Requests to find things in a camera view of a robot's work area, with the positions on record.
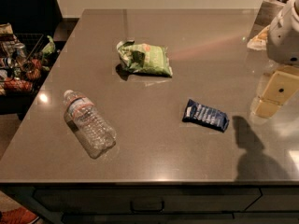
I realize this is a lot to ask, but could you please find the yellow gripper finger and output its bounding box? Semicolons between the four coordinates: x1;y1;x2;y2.
252;65;299;119
247;26;269;50

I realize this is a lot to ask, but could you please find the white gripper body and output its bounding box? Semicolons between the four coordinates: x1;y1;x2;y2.
266;0;299;65

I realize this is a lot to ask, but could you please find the clear plastic water bottle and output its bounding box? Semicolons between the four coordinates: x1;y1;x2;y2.
64;90;116;159

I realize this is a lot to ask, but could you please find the grey raised counter block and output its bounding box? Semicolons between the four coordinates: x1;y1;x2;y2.
255;0;284;26

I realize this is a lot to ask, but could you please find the dark blue snack packet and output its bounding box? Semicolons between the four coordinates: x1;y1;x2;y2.
182;99;230;133

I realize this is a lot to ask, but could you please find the green chip bag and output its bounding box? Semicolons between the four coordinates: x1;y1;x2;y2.
116;40;173;77

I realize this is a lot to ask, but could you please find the red shoe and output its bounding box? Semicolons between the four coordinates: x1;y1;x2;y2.
0;207;39;224

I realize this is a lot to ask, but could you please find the black drawer handle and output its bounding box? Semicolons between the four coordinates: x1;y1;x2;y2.
130;199;164;214

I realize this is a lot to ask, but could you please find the black wire snack basket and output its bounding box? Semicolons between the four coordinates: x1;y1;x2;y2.
0;23;58;96

